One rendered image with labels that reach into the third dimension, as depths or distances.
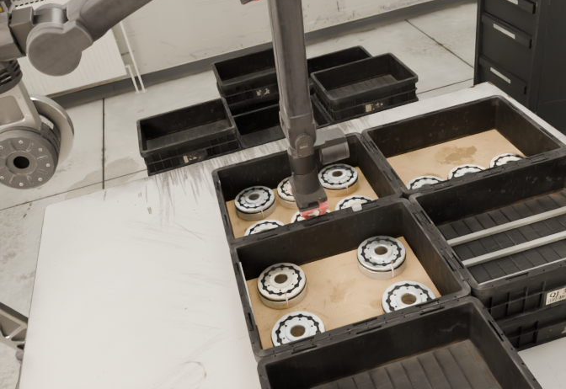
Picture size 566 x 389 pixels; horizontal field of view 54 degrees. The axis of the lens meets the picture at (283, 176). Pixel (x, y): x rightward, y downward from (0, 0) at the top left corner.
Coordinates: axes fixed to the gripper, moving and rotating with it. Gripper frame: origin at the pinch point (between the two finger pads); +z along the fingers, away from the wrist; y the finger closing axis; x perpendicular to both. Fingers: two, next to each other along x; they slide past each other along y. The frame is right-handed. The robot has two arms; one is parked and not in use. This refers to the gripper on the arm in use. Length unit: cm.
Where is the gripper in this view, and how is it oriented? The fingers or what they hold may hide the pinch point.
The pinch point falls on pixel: (312, 217)
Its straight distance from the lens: 130.2
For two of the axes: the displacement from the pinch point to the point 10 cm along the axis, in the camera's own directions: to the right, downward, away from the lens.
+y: -2.2, -5.5, 8.1
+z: 1.6, 7.9, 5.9
